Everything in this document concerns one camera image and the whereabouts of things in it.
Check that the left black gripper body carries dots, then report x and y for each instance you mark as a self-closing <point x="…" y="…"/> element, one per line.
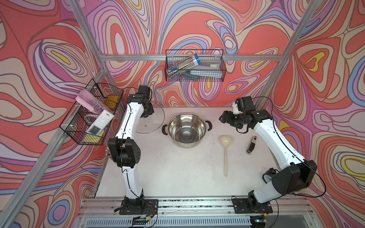
<point x="148" y="110"/>

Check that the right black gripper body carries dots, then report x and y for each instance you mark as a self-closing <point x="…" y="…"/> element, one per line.
<point x="232" y="118"/>

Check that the glass pot lid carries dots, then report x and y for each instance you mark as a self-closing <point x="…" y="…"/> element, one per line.
<point x="153" y="122"/>

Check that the cream plastic ladle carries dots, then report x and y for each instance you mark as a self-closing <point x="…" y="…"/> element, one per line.
<point x="226" y="141"/>

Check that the stainless steel pot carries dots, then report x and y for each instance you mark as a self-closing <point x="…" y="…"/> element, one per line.
<point x="187" y="130"/>

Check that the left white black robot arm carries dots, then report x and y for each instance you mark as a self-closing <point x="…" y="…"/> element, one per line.
<point x="123" y="148"/>

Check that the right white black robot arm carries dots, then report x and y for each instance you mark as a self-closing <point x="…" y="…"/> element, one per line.
<point x="296" y="172"/>

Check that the yellow object in basket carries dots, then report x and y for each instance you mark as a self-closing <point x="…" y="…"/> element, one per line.
<point x="112" y="102"/>

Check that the white remote control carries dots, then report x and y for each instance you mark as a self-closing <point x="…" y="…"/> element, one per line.
<point x="100" y="123"/>

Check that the grey white box in basket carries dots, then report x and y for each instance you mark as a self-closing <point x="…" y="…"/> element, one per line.
<point x="208" y="68"/>

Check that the pink box in basket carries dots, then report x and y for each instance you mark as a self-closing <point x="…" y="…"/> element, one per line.
<point x="88" y="101"/>

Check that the tube of straws blue cap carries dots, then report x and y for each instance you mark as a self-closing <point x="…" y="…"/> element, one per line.
<point x="177" y="66"/>

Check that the black alarm clock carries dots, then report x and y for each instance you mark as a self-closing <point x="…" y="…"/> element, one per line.
<point x="267" y="176"/>

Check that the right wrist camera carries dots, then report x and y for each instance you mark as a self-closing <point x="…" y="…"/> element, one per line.
<point x="243" y="105"/>

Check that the black wire basket back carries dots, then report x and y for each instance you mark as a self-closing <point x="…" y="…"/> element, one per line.
<point x="204" y="54"/>

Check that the black wire basket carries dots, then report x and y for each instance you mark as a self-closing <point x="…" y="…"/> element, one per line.
<point x="204" y="54"/>
<point x="79" y="119"/>

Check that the black wire basket left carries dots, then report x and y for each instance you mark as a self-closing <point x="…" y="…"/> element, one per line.
<point x="79" y="119"/>

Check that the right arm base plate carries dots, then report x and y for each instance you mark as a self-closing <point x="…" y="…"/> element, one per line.
<point x="248" y="206"/>

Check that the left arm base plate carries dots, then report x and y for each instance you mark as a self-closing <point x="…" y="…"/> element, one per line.
<point x="138" y="207"/>

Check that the aluminium rail front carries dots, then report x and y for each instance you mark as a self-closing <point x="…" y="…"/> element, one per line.
<point x="197" y="212"/>

